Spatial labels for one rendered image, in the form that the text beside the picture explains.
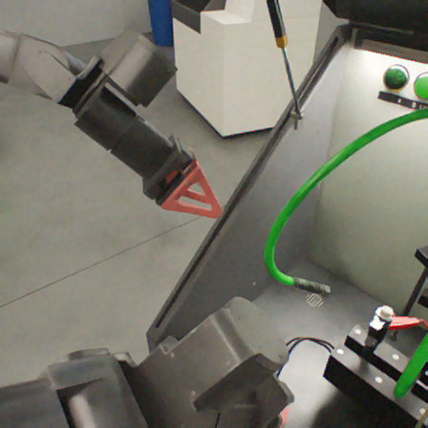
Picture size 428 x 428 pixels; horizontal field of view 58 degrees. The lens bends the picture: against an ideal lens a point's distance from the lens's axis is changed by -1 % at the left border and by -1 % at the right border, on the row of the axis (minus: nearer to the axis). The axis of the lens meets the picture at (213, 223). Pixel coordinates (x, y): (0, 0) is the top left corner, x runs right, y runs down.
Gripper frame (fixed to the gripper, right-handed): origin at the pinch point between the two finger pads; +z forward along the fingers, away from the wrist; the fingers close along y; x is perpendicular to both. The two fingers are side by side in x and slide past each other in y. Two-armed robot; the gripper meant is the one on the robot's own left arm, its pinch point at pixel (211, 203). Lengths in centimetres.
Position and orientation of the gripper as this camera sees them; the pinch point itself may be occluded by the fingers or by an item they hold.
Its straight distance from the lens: 52.0
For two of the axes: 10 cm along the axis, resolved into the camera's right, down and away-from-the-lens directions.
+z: 7.2, 5.6, 4.1
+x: -6.7, 7.1, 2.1
